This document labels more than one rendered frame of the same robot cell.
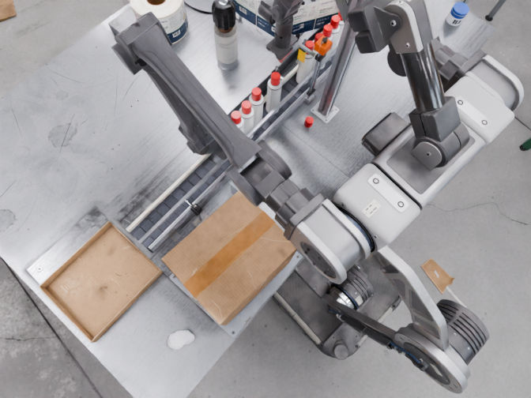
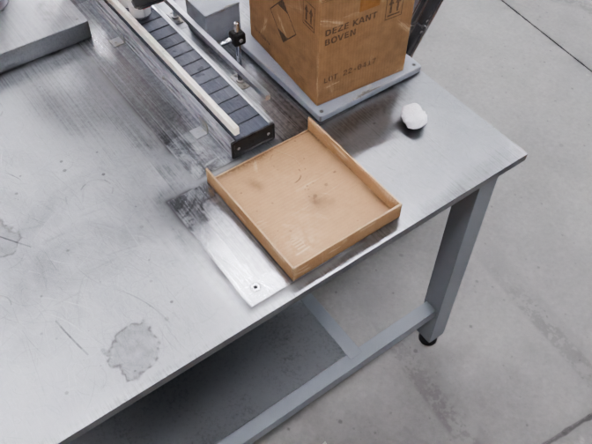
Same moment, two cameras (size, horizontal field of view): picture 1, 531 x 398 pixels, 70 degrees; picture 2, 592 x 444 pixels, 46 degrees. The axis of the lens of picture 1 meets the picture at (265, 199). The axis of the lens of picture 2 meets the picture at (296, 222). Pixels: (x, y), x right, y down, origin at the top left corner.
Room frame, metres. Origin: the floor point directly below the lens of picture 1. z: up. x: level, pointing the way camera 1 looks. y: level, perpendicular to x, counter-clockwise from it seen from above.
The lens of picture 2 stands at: (-0.19, 1.36, 1.90)
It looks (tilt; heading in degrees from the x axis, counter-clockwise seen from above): 52 degrees down; 289
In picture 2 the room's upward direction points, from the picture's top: 1 degrees clockwise
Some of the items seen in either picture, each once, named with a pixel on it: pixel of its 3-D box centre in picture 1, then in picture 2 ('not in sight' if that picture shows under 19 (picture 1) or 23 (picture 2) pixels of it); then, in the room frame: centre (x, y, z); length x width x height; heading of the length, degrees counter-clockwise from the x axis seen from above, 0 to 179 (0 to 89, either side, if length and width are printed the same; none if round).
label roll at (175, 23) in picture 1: (160, 13); not in sight; (1.15, 0.52, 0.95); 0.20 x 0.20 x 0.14
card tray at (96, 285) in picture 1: (102, 279); (301, 192); (0.10, 0.51, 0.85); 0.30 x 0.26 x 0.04; 146
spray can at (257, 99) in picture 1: (256, 107); not in sight; (0.75, 0.08, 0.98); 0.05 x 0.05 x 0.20
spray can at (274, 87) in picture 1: (273, 93); not in sight; (0.82, 0.02, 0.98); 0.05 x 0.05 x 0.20
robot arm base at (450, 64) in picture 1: (447, 69); not in sight; (0.62, -0.38, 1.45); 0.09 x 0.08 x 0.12; 140
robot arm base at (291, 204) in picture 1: (291, 205); not in sight; (0.24, -0.05, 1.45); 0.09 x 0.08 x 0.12; 140
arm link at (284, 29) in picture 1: (283, 23); not in sight; (0.95, 0.02, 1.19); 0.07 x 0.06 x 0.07; 50
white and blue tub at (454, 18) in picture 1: (457, 14); not in sight; (1.45, -0.75, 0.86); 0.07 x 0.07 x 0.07
